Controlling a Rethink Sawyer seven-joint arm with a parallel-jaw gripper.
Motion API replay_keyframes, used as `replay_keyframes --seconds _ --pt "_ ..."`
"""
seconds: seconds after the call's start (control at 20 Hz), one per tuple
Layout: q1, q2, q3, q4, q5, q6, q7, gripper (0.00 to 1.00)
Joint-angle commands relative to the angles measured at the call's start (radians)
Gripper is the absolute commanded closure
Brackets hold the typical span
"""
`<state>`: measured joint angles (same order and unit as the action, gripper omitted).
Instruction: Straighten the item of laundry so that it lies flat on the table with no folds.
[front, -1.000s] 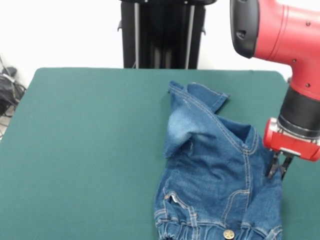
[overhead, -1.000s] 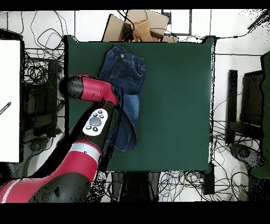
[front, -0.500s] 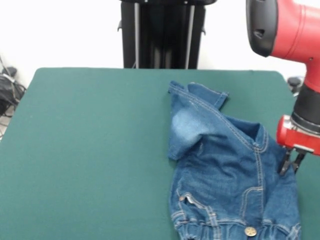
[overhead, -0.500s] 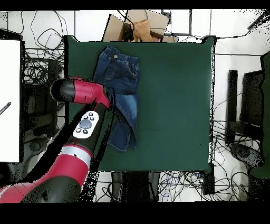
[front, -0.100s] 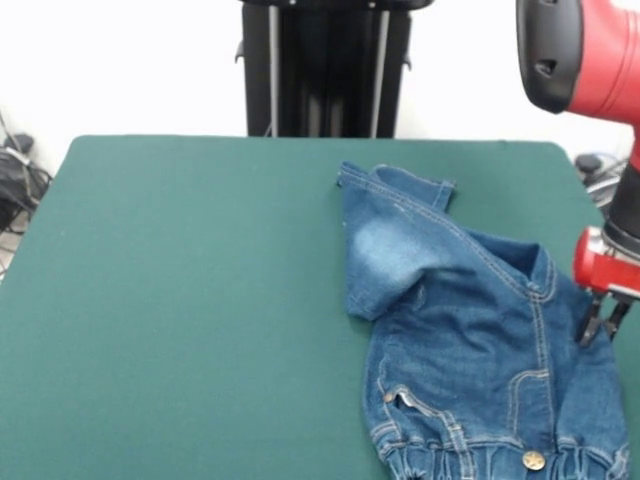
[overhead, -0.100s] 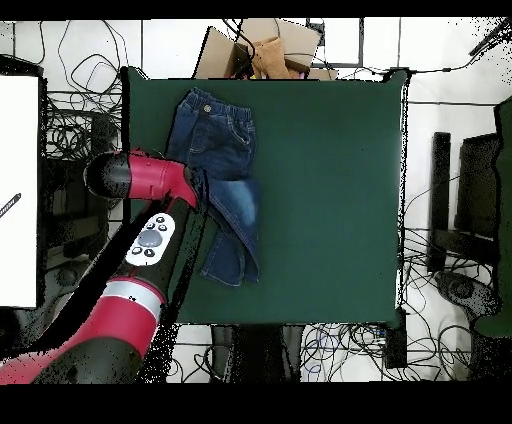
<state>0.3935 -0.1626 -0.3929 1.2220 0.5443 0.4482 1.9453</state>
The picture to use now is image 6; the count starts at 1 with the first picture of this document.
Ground blue denim jeans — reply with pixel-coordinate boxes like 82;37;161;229
164;87;262;288

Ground black flat panel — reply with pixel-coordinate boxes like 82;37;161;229
455;133;501;241

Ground dark green table cloth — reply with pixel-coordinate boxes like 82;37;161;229
120;65;411;329

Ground tan cloth in box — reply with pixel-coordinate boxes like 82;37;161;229
250;36;291;80

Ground brown cardboard box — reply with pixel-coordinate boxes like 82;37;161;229
192;17;340;81

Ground black table leg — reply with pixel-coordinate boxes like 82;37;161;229
384;309;408;369

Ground black equipment rack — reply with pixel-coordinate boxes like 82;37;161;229
39;111;111;261

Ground white board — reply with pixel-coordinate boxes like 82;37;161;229
0;74;40;309

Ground black strip with white print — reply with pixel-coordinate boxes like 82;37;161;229
0;192;22;219

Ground dark green cloth sheet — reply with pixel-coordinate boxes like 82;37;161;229
475;95;512;337

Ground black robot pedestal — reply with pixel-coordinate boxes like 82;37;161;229
209;324;305;383

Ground black cable tangle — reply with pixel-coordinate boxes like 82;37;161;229
167;341;213;383
299;321;473;381
39;19;125;161

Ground black upright post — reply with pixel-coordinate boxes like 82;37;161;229
427;131;452;275

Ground dark metal frame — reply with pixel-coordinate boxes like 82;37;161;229
305;17;365;69

